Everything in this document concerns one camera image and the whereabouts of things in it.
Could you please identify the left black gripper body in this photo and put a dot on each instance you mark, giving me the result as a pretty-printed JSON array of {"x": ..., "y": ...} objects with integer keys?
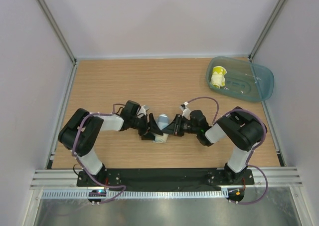
[{"x": 140, "y": 124}]

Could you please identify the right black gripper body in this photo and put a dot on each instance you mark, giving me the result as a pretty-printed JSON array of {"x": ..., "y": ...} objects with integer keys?
[{"x": 186, "y": 126}]

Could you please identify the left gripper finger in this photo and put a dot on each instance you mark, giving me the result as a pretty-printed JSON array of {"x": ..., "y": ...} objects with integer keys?
[
  {"x": 148, "y": 136},
  {"x": 153, "y": 127}
]

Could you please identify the blue orange dotted towel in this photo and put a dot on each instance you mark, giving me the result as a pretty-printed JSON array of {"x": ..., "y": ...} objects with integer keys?
[{"x": 162, "y": 122}]

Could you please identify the yellow green patterned towel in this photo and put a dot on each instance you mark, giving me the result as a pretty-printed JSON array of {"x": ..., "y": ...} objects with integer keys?
[{"x": 218, "y": 77}]

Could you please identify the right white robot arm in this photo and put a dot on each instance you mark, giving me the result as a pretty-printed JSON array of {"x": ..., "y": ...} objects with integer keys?
[{"x": 245, "y": 130}]

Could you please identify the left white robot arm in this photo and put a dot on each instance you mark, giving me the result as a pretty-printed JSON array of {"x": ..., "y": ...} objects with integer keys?
[{"x": 81, "y": 131}]

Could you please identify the clear blue plastic tray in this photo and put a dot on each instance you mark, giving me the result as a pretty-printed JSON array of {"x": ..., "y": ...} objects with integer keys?
[{"x": 244, "y": 80}]

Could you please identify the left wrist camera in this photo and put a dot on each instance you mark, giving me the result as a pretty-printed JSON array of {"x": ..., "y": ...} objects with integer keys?
[{"x": 130, "y": 109}]

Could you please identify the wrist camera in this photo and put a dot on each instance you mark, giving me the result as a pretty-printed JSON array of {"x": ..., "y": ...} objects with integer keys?
[
  {"x": 130, "y": 109},
  {"x": 199, "y": 123}
]

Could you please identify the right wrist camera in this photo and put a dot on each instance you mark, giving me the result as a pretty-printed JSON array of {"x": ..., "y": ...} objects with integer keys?
[{"x": 199, "y": 123}]

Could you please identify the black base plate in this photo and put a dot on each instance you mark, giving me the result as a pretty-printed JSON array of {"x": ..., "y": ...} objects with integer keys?
[{"x": 208, "y": 176}]

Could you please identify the white slotted cable duct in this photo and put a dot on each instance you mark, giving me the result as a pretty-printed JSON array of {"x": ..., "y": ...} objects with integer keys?
[{"x": 101, "y": 194}]

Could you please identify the front aluminium rail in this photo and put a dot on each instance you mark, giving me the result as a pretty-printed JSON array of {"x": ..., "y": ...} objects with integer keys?
[{"x": 66, "y": 179}]

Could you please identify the left aluminium frame post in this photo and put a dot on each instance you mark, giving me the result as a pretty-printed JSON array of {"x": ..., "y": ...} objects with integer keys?
[{"x": 52, "y": 22}]

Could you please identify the aluminium frame post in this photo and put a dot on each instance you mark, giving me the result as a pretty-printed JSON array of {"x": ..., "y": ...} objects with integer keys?
[
  {"x": 279, "y": 6},
  {"x": 52, "y": 22}
]

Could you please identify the right aluminium frame post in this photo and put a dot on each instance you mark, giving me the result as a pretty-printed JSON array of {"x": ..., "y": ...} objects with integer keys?
[{"x": 279, "y": 6}]

